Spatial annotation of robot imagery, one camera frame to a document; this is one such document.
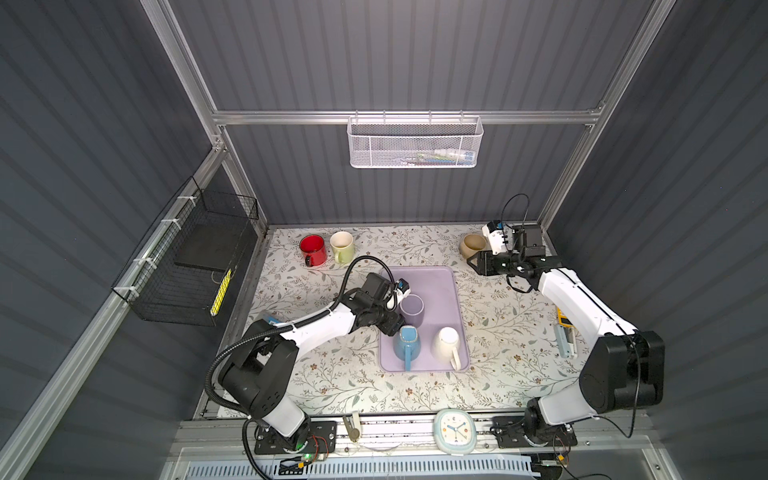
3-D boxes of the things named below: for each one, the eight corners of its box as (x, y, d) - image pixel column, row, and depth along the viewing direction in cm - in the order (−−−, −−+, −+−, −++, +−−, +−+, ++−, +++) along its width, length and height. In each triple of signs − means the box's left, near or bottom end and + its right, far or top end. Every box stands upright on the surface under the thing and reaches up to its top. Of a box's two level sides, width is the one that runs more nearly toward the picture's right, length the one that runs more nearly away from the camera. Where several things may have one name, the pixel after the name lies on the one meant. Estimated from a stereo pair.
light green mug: (331, 272, 108) (327, 255, 101) (335, 249, 116) (331, 231, 108) (353, 272, 108) (350, 255, 101) (355, 249, 116) (352, 231, 108)
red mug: (300, 271, 108) (295, 258, 102) (306, 247, 116) (301, 234, 110) (324, 271, 108) (320, 258, 102) (328, 247, 116) (325, 234, 110)
